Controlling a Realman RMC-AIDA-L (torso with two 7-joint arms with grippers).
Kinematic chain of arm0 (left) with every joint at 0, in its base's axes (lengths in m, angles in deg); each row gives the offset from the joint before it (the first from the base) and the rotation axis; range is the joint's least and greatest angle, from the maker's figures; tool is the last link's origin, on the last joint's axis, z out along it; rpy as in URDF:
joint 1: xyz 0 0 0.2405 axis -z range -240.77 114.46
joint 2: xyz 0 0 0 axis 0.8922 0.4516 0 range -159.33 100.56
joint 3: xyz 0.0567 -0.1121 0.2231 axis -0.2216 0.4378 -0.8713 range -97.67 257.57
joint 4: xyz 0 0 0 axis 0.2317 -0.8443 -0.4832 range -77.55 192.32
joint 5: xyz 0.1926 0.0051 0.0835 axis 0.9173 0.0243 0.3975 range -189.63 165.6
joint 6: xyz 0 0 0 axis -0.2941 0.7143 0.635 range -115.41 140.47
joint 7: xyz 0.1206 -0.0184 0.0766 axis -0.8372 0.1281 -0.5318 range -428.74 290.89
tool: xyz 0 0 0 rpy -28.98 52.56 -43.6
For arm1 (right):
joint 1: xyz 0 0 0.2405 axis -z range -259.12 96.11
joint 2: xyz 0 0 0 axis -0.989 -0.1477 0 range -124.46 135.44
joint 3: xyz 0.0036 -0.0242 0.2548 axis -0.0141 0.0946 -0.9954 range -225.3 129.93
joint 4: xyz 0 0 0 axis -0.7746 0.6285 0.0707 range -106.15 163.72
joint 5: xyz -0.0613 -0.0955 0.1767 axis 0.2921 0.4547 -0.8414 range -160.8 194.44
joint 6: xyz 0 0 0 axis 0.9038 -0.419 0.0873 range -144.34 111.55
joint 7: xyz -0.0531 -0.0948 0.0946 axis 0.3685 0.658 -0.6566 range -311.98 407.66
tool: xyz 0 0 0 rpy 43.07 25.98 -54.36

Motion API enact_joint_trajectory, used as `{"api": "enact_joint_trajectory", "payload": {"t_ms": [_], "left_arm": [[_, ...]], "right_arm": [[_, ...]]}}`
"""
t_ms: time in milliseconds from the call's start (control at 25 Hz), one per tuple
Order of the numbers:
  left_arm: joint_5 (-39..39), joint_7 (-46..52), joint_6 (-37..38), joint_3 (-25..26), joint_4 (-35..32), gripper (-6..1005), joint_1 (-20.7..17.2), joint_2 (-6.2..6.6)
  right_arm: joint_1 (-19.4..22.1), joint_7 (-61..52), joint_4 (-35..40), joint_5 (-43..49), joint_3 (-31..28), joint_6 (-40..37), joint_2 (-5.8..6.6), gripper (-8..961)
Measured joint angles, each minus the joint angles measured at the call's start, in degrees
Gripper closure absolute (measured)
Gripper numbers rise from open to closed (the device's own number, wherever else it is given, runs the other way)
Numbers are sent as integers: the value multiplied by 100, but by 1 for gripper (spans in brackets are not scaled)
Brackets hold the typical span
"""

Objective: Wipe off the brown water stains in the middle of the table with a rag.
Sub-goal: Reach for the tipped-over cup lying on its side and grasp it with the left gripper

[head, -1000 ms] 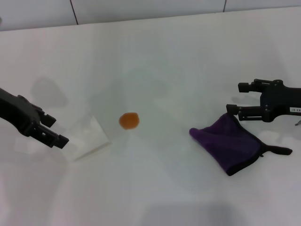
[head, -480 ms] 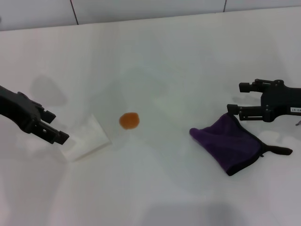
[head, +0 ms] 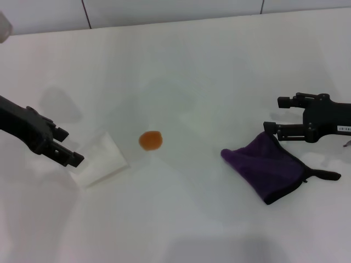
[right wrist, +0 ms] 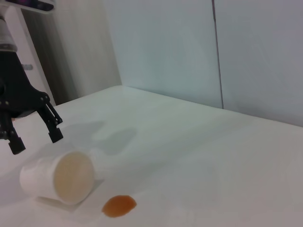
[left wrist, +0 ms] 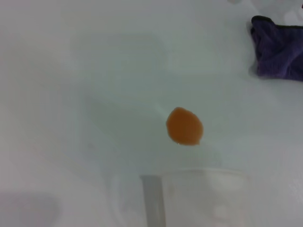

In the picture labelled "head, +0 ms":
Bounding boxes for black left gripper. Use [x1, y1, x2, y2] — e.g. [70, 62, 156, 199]
[0, 95, 86, 168]

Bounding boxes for white paper cup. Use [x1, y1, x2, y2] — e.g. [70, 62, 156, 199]
[68, 131, 131, 190]

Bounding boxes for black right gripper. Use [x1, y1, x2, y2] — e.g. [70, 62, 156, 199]
[263, 92, 351, 144]

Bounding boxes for purple rag with black trim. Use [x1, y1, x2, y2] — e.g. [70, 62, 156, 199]
[220, 131, 342, 206]

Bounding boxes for brown water stain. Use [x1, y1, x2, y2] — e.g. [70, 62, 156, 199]
[138, 130, 164, 152]

